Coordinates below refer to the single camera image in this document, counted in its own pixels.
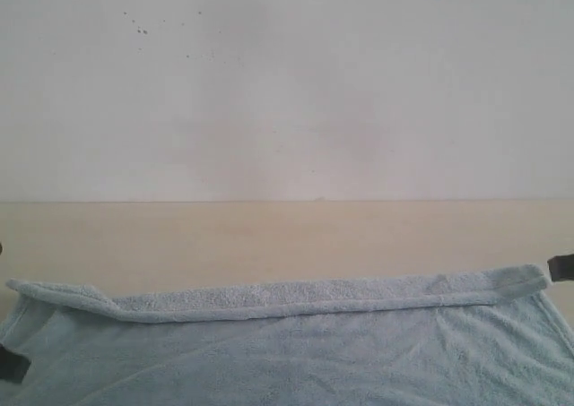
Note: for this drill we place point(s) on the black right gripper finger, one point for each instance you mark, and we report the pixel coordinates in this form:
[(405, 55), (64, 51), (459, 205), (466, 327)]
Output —
[(561, 268)]

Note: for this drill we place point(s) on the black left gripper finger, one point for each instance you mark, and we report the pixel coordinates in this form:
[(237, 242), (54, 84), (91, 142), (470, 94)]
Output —
[(13, 366)]

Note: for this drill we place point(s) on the light blue fleece towel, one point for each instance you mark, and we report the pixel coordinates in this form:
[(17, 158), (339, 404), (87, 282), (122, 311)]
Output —
[(469, 338)]

